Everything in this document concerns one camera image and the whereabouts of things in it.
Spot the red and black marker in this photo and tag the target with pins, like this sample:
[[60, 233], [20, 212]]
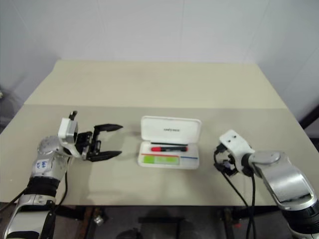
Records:
[[167, 149]]

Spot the black stand leg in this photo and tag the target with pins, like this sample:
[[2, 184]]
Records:
[[311, 122]]

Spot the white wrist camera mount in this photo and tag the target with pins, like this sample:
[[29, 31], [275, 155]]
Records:
[[235, 142], [67, 129]]

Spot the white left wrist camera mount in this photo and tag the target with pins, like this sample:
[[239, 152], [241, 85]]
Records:
[[67, 129]]

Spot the white hard pencil case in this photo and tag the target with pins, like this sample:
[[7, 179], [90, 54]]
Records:
[[170, 129]]

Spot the small silver metal fitting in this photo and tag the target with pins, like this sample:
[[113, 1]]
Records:
[[98, 220]]

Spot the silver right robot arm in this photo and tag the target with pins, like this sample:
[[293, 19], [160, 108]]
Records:
[[284, 171]]

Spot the green ruler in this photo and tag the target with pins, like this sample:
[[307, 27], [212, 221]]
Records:
[[159, 160]]

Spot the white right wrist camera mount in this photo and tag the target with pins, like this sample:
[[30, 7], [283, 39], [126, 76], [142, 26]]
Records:
[[235, 142]]

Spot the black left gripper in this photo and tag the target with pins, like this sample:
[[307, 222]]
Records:
[[87, 144]]

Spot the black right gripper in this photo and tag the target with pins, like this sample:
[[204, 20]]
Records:
[[231, 171]]

